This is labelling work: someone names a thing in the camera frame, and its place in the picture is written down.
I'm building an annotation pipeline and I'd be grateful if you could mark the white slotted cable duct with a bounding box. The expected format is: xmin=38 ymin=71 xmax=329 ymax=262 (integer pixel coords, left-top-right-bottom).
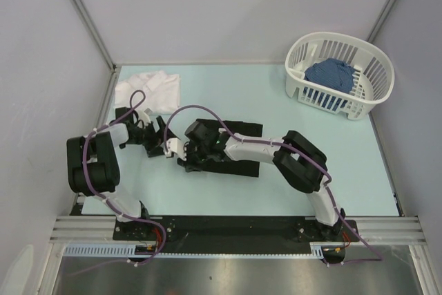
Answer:
xmin=64 ymin=244 xmax=344 ymax=260

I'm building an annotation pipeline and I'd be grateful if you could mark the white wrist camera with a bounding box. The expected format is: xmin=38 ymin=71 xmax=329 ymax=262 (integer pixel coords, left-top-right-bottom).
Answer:
xmin=137 ymin=110 xmax=151 ymax=125
xmin=164 ymin=137 xmax=186 ymax=161

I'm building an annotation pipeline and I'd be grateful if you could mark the folded white shirt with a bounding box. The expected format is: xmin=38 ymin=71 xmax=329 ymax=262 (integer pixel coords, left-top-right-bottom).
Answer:
xmin=114 ymin=70 xmax=181 ymax=115

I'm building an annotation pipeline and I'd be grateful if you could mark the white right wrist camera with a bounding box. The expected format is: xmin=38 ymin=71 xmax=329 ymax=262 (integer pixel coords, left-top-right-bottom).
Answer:
xmin=164 ymin=137 xmax=186 ymax=161

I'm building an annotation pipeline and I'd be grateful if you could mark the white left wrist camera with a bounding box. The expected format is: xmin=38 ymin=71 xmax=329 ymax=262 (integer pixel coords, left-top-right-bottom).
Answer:
xmin=137 ymin=110 xmax=151 ymax=125

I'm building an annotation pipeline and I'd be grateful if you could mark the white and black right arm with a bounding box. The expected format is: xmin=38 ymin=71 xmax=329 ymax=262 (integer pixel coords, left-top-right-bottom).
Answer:
xmin=177 ymin=120 xmax=345 ymax=240

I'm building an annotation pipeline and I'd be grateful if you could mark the white plastic laundry basket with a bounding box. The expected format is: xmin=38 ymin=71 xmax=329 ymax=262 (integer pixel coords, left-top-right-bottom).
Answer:
xmin=285 ymin=32 xmax=395 ymax=120

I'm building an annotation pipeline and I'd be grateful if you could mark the black long sleeve shirt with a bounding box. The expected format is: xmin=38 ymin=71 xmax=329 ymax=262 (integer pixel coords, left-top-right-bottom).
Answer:
xmin=185 ymin=119 xmax=262 ymax=178

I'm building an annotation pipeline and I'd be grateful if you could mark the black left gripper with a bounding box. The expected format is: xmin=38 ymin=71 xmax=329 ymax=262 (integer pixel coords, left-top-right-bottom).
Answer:
xmin=123 ymin=117 xmax=173 ymax=158

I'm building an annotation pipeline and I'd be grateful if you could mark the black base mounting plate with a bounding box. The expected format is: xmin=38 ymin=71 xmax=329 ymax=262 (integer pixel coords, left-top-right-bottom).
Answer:
xmin=113 ymin=216 xmax=358 ymax=256

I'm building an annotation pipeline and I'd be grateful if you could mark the blue crumpled shirt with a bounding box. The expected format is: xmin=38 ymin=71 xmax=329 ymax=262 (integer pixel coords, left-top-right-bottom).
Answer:
xmin=302 ymin=58 xmax=356 ymax=111

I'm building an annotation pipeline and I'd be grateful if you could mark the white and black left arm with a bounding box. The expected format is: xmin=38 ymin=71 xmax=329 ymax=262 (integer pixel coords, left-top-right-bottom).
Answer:
xmin=66 ymin=107 xmax=171 ymax=240

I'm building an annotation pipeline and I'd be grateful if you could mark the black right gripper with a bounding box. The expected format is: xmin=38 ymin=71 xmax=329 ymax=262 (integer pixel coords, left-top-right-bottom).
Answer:
xmin=178 ymin=144 xmax=211 ymax=173

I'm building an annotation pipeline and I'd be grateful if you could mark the aluminium frame rail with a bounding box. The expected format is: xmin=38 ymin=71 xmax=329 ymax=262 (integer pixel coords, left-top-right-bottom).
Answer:
xmin=49 ymin=216 xmax=426 ymax=245

